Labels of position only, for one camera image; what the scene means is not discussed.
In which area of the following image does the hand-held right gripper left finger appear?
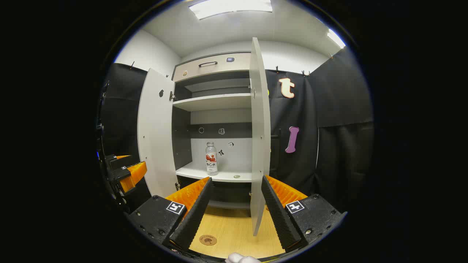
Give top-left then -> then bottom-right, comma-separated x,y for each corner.
124,176 -> 214,252

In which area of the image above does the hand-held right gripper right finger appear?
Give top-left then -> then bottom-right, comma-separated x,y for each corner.
260,175 -> 348,253

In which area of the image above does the grey cabinet door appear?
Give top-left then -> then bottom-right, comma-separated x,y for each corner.
137,68 -> 177,198
249,37 -> 281,236

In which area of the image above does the clear plastic bottle red label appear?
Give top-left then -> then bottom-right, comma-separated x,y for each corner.
205,142 -> 218,176

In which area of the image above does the grey cabinet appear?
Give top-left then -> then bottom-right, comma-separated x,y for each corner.
171,51 -> 256,210

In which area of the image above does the grey cabinet shelf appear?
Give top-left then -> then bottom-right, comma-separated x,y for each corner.
173,92 -> 253,112
175,162 -> 253,182

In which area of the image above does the grey cabinet drawer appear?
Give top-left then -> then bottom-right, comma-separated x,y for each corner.
173,52 -> 252,83

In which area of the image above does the narrow ceiling light panel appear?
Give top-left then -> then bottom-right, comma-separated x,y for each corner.
327,28 -> 346,49

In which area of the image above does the large ceiling light panel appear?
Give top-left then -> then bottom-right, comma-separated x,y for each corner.
188,0 -> 273,20

